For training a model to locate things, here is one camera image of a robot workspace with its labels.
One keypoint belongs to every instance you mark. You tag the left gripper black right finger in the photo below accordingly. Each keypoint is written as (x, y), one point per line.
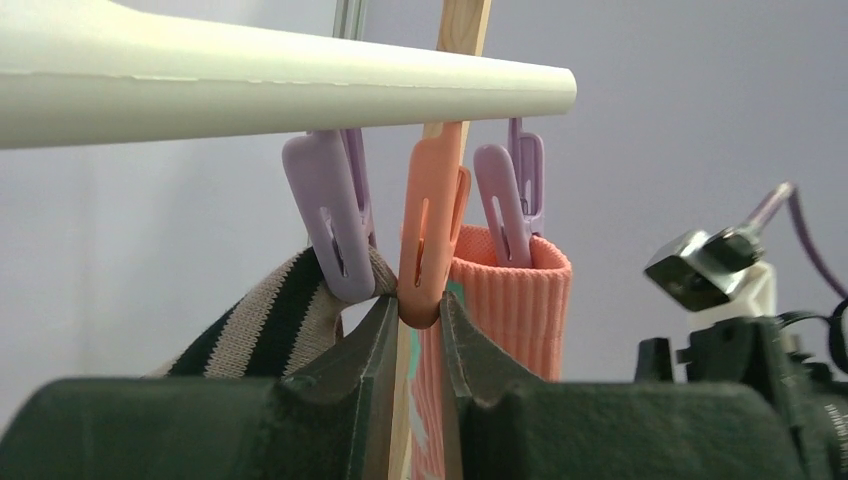
(501, 421)

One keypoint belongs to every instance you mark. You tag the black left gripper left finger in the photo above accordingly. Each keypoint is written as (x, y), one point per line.
(328, 420)

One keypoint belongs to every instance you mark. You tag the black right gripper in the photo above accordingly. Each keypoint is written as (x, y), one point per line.
(756, 353)

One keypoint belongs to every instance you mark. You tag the pink clothespin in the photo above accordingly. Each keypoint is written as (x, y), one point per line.
(437, 192)

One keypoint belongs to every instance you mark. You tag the wooden drying rack frame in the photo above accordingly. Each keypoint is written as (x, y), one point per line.
(400, 450)

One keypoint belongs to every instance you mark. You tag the white plastic clip hanger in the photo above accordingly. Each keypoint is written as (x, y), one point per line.
(95, 72)

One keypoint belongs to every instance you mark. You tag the pink hanging sock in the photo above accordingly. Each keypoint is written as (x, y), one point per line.
(522, 310)

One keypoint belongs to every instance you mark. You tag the dark brown hanging sock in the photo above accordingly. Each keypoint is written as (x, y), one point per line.
(283, 323)

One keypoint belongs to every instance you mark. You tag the purple clothespin right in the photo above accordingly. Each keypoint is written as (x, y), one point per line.
(510, 179)

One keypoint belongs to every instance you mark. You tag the purple clothespin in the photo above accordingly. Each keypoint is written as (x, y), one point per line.
(510, 179)
(327, 175)

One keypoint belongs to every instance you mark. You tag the purple clothespin middle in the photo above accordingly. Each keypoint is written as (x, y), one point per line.
(327, 175)

